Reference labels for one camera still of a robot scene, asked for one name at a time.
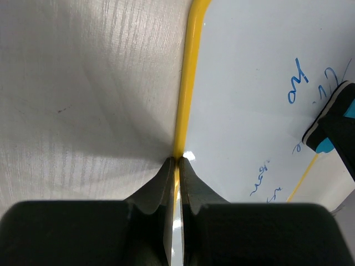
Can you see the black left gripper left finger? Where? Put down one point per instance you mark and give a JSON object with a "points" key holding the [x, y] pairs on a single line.
{"points": [[133, 231]]}

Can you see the yellow framed small whiteboard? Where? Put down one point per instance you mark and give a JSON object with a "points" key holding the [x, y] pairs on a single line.
{"points": [[255, 76]]}

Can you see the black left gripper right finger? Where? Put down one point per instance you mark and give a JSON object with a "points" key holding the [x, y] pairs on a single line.
{"points": [[217, 232]]}

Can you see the blue whiteboard eraser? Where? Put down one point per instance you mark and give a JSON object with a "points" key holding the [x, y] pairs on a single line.
{"points": [[340, 105]]}

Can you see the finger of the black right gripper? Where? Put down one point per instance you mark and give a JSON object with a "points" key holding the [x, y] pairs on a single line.
{"points": [[342, 136]]}

